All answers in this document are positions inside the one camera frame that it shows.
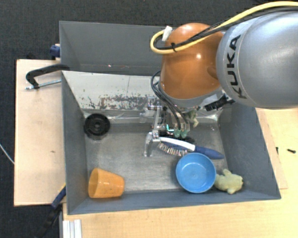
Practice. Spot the pale green toy animal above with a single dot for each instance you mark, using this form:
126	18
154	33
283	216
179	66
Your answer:
229	182

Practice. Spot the orange plastic cup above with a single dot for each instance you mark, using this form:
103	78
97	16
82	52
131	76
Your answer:
105	183

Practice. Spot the white and blue brush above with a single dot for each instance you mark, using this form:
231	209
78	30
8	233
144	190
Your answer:
181	144

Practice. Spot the grey metal bin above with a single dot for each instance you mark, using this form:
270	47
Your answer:
139	162

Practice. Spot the small black screw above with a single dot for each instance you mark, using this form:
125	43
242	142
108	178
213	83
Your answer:
291	151

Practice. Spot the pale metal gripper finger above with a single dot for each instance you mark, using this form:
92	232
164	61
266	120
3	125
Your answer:
149	146

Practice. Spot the blue plastic bowl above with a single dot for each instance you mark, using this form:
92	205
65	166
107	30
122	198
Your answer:
195	173

